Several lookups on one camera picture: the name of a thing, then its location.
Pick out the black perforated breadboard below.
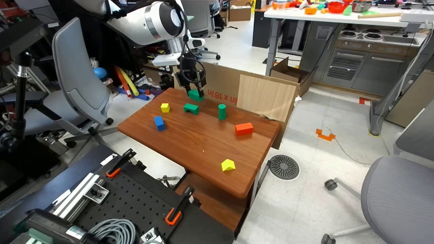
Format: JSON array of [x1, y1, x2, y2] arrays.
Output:
[[77, 165, 234, 244]]

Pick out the orange plastic bowl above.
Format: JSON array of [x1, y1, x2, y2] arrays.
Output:
[[328, 1, 348, 13]]

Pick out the green arch block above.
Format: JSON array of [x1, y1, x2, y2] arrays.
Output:
[[184, 102, 200, 115]]

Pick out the grey office chair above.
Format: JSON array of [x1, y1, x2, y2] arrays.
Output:
[[25, 17, 113, 147]]

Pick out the blue block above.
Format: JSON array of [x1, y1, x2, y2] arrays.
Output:
[[154, 116, 167, 130]]

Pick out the green rectangular block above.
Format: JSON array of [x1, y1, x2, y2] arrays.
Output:
[[188, 89, 204, 101]]

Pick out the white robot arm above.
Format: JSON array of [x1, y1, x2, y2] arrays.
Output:
[[74, 0, 207, 97]]

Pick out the grey chair front right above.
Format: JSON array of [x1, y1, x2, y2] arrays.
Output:
[[322, 155, 434, 244]]

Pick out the cardboard box wall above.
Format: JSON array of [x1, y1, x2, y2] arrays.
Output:
[[204, 62, 300, 149]]

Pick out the orange handled clamp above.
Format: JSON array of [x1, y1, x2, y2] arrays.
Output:
[[106, 147, 136, 178], [165, 185, 195, 226]]

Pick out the green cylinder block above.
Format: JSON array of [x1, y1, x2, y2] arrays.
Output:
[[218, 102, 227, 120]]

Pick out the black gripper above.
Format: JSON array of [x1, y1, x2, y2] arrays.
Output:
[[180, 52, 207, 96]]

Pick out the grey coiled cable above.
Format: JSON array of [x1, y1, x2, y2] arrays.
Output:
[[87, 216, 139, 244]]

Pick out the orange rectangular block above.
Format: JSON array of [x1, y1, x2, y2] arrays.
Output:
[[235, 121, 254, 135]]

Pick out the white height-adjustable desk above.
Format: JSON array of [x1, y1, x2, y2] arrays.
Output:
[[265, 8, 434, 135]]

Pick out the yellow wedge block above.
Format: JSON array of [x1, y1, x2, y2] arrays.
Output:
[[222, 158, 237, 172]]

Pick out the small yellow cube block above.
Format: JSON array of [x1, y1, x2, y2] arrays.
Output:
[[161, 102, 172, 113]]

